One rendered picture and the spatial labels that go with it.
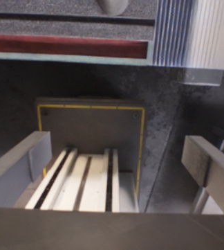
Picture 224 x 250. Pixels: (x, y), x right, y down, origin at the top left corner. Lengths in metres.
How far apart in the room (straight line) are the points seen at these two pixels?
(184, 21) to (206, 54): 0.12
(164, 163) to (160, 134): 0.27
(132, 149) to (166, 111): 0.47
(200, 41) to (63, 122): 0.85
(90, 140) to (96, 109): 0.20
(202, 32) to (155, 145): 1.09
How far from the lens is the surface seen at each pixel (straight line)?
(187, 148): 0.17
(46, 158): 0.16
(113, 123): 1.10
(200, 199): 1.70
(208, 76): 0.75
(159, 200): 1.85
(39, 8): 0.61
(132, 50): 0.58
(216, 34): 0.63
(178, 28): 0.60
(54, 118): 1.16
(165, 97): 1.45
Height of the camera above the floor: 1.38
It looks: 73 degrees down
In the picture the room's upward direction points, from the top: 177 degrees counter-clockwise
